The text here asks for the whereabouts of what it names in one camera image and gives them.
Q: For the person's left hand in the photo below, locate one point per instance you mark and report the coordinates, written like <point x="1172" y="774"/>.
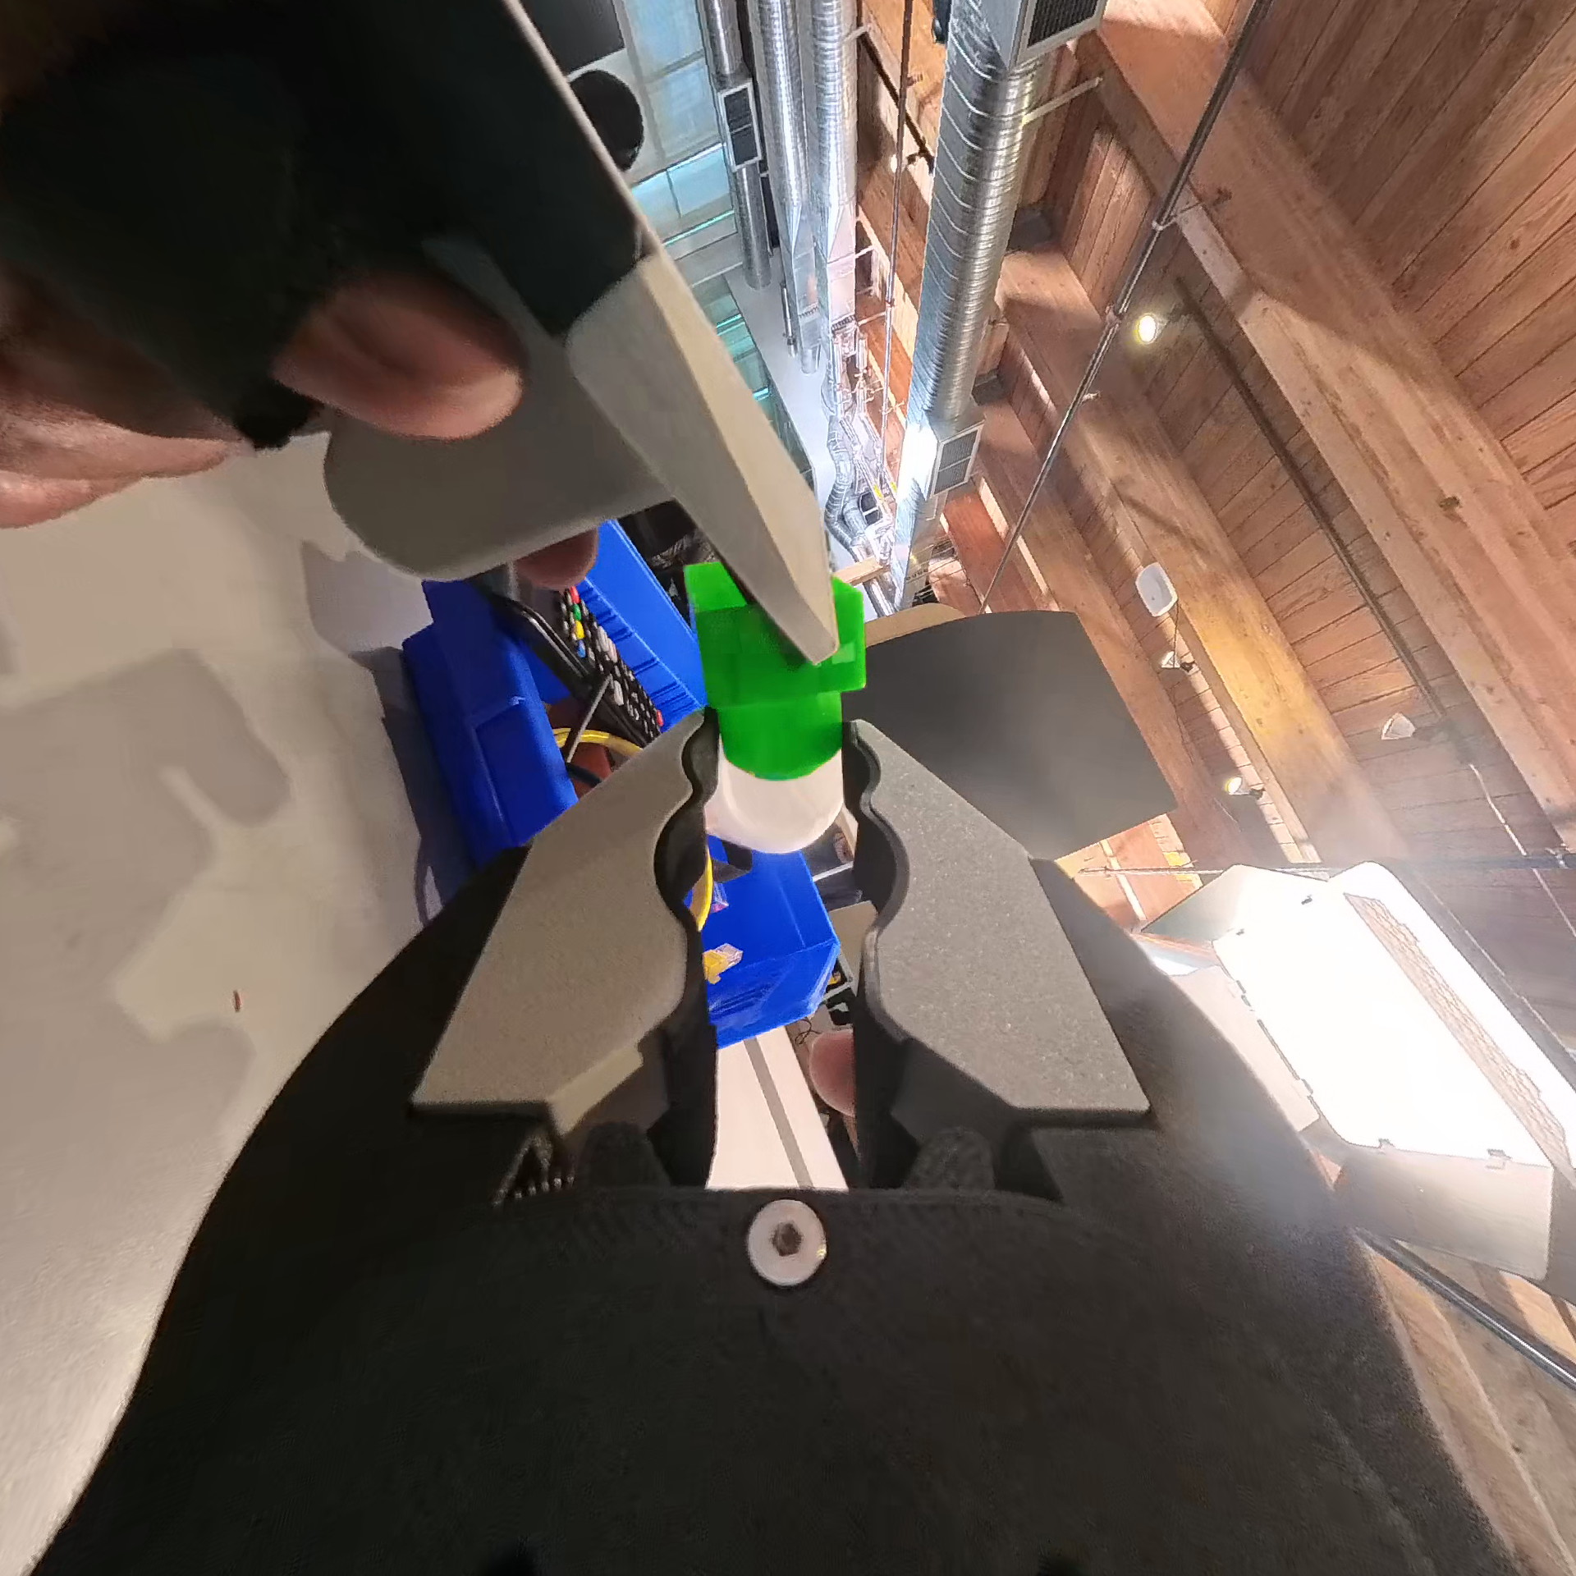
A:
<point x="407" y="359"/>

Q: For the black metal stand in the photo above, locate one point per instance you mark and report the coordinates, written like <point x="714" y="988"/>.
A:
<point x="1477" y="1313"/>

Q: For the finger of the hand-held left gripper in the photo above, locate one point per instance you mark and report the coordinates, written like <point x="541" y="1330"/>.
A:
<point x="714" y="432"/>

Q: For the white plastic bottle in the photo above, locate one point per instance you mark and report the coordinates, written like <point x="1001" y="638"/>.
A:
<point x="776" y="819"/>

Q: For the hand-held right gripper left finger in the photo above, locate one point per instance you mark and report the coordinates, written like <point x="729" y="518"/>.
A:
<point x="566" y="986"/>

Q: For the green plastic toy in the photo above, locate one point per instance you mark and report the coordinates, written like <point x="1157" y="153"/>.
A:
<point x="764" y="714"/>

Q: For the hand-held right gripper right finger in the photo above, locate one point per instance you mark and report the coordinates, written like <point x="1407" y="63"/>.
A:
<point x="997" y="998"/>

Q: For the dark panel with wooden edge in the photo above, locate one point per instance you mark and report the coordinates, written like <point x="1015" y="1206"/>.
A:
<point x="1009" y="728"/>

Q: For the large blue plastic bin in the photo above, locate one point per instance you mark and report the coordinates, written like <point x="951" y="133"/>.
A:
<point x="480" y="739"/>

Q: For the metal air duct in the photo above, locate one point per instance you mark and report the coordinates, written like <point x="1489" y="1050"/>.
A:
<point x="787" y="123"/>
<point x="972" y="248"/>

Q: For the white ceiling access point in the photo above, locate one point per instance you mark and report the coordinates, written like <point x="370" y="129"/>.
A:
<point x="1155" y="590"/>

